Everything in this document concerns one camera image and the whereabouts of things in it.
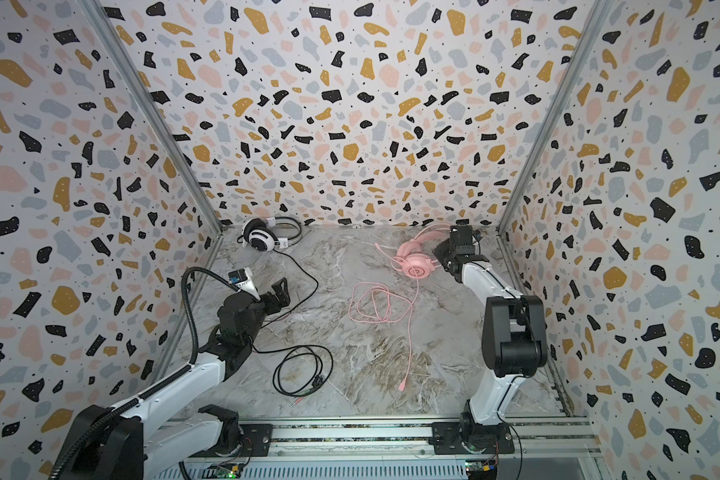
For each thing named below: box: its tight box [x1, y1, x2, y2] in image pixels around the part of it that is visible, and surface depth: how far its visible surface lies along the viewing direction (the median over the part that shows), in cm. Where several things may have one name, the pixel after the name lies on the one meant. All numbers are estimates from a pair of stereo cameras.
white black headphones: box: [236, 217, 302, 252], surface depth 112 cm
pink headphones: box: [375, 223, 451, 280], surface depth 99 cm
